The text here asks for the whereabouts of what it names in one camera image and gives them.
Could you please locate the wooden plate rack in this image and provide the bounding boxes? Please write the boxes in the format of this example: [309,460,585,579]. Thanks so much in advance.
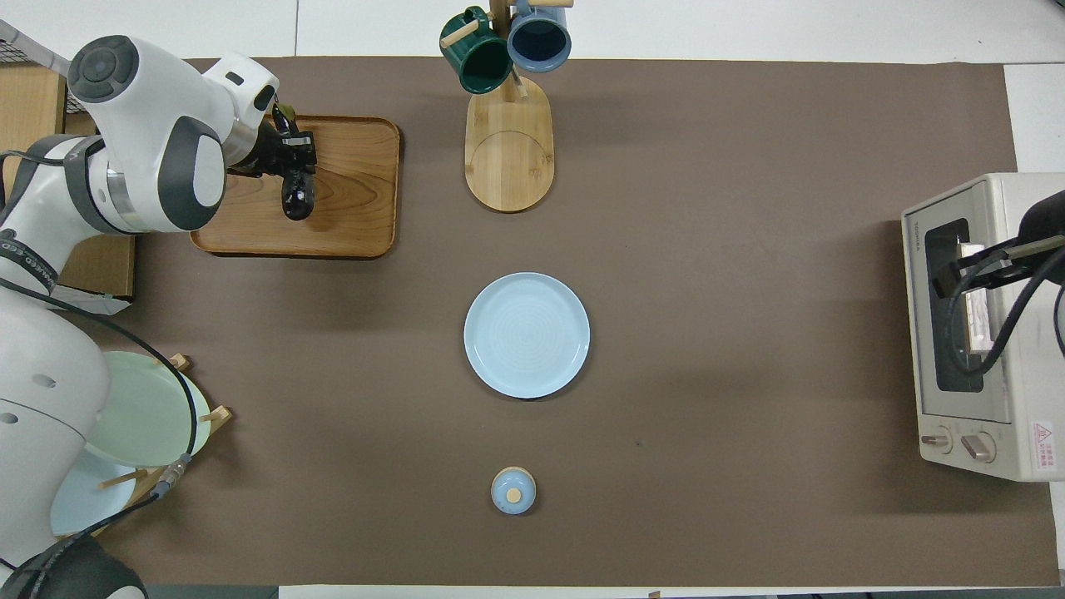
[98,354,234,533]

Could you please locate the small blue white bell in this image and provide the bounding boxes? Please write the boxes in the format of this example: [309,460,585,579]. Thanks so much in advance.
[491,467,537,516]

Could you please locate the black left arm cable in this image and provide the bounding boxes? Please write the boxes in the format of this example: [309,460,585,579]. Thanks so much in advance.
[0,275,201,577]

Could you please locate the wooden serving tray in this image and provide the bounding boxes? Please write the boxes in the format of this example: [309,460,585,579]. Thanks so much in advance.
[190,115,402,260]

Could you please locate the blue mug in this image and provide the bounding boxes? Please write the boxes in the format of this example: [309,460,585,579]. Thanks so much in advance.
[507,0,573,73]

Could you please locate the wooden mug tree stand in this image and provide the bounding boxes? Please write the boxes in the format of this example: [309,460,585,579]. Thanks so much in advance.
[441,0,575,213]

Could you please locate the dark purple eggplant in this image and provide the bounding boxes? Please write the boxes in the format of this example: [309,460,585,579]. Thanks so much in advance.
[273,100,318,222]

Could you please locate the dark green mug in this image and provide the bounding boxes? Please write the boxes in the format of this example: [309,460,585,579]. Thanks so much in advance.
[439,7,514,95]

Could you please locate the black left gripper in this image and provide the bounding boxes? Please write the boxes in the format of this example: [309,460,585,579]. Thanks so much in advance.
[228,111,319,179]

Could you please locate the glass oven door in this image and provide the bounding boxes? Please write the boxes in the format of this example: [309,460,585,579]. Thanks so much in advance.
[903,185,1029,425]

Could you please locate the light blue round plate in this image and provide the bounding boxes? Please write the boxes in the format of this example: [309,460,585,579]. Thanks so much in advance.
[463,272,592,400]

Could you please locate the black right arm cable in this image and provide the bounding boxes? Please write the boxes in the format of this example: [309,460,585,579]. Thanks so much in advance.
[944,245,1065,377]

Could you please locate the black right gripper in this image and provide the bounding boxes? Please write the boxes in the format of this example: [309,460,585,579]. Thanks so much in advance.
[933,235,1065,299]

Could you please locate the brown table mat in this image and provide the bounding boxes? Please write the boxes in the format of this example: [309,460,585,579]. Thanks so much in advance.
[50,57,1058,587]

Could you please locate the mint green plate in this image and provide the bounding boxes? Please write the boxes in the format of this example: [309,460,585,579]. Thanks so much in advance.
[83,350,211,468]

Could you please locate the white toaster oven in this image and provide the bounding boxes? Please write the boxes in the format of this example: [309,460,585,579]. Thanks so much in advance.
[901,172,1065,483]

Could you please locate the pale blue racked plate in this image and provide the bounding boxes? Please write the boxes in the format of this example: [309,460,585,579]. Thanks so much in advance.
[50,449,155,537]

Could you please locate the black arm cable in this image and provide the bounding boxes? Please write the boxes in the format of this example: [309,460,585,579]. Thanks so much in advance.
[0,275,201,577]
[944,245,1065,377]

